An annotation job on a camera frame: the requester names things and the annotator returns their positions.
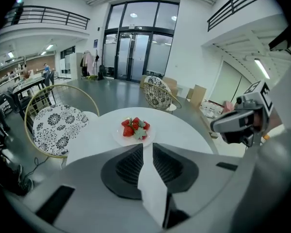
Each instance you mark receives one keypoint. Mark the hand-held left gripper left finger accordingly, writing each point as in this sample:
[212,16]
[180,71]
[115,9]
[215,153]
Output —
[92,193]

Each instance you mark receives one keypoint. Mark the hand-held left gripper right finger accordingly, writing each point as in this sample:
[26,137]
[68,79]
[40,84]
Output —
[208,178]

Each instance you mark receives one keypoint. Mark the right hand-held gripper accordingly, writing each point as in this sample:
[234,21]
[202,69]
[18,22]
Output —
[259,98]

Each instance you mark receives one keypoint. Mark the white round plate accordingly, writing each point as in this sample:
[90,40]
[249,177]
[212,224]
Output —
[118,137]

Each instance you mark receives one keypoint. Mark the person's right forearm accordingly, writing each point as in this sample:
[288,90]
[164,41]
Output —
[276,120]

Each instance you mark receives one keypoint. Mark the person's right hand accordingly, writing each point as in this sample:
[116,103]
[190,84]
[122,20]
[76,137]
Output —
[258,120]

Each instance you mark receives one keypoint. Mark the pack of clear bottles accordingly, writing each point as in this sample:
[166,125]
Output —
[212,108]

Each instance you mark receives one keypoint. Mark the cardboard boxes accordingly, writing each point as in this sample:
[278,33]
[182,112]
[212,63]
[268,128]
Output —
[197,96]

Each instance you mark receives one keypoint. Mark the round white table gold legs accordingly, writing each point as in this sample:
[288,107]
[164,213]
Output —
[179,132]

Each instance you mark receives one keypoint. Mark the tube ceiling light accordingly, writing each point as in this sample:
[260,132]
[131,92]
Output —
[49,47]
[262,68]
[10,54]

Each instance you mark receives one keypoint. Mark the person's white shirt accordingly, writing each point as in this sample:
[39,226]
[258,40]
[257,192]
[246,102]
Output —
[276,173]

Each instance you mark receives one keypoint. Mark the brown cardboard box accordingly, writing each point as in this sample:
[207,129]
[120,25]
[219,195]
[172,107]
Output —
[171,85]

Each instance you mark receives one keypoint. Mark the yellow green item on floor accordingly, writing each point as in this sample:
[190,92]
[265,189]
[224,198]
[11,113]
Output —
[91,77]

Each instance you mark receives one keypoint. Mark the black balcony railing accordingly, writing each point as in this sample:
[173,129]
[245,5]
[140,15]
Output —
[48,16]
[235,6]

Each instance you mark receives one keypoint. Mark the glass entrance door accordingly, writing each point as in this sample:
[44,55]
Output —
[140,45]

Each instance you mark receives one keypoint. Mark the black bag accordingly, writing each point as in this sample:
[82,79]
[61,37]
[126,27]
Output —
[101,73]

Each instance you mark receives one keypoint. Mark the black desk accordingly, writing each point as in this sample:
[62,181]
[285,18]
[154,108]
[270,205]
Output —
[29,84]

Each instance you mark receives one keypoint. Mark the white cabinet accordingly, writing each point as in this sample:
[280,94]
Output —
[71,65]

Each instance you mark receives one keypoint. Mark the clothes rack with garments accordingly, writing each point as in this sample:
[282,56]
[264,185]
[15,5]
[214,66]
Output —
[87,62]

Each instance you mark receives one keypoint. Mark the blue wall sign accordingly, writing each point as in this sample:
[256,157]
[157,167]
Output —
[95,43]

